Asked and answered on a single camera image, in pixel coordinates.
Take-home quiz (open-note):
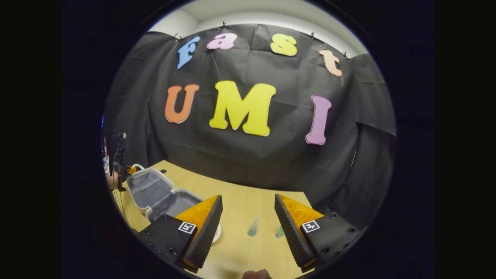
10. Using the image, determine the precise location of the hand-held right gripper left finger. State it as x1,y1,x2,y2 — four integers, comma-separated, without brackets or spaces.
138,195,224,274

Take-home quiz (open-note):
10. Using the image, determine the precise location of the white suitcase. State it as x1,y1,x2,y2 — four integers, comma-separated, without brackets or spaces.
126,164,222,244

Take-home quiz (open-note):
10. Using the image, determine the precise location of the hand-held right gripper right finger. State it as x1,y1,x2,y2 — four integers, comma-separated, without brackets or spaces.
274,193,367,273

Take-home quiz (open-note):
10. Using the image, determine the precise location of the black backdrop cloth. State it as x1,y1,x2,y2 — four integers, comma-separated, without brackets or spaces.
102,23,398,229

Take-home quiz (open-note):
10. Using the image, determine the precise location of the blue skin care tube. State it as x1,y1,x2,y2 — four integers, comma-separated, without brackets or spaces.
247,215,261,238

